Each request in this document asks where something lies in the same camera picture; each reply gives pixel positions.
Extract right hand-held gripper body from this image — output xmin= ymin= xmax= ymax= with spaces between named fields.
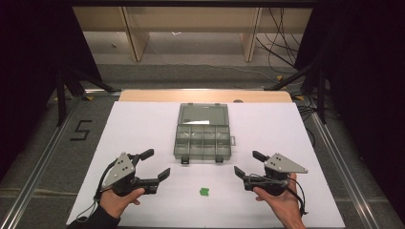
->
xmin=243 ymin=153 xmax=309 ymax=197

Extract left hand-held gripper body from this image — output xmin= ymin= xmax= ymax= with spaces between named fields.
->
xmin=100 ymin=152 xmax=160 ymax=198

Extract clear grey plastic compartment box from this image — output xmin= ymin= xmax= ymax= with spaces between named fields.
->
xmin=173 ymin=102 xmax=237 ymax=165

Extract person's right hand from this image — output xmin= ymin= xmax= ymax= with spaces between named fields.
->
xmin=252 ymin=172 xmax=308 ymax=229

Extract person's left hand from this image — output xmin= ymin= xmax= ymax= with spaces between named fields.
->
xmin=99 ymin=187 xmax=146 ymax=219

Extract white paper sheet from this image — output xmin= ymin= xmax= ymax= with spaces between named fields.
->
xmin=66 ymin=100 xmax=347 ymax=229

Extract black metal stand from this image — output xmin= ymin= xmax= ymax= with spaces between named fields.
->
xmin=263 ymin=58 xmax=330 ymax=126
xmin=54 ymin=63 xmax=122 ymax=128

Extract dark curtain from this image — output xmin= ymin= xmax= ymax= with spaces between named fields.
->
xmin=0 ymin=0 xmax=103 ymax=180
xmin=293 ymin=0 xmax=405 ymax=224

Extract light wooden shelf unit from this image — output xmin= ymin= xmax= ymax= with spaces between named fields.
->
xmin=72 ymin=7 xmax=314 ymax=63

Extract left hand-held gripper black cable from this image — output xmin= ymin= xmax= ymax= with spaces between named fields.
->
xmin=75 ymin=157 xmax=119 ymax=223

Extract hand-held gripper black cable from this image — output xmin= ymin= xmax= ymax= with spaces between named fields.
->
xmin=286 ymin=177 xmax=309 ymax=218
xmin=75 ymin=157 xmax=119 ymax=223

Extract right hand-held gripper black cable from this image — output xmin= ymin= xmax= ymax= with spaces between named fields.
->
xmin=286 ymin=177 xmax=309 ymax=218

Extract aluminium floor rail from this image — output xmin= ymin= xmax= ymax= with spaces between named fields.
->
xmin=309 ymin=112 xmax=380 ymax=229
xmin=0 ymin=94 xmax=84 ymax=229

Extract thin white floor cable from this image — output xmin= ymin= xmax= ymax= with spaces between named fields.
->
xmin=145 ymin=40 xmax=281 ymax=84

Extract black floor cables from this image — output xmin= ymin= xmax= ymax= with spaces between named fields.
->
xmin=255 ymin=7 xmax=303 ymax=74

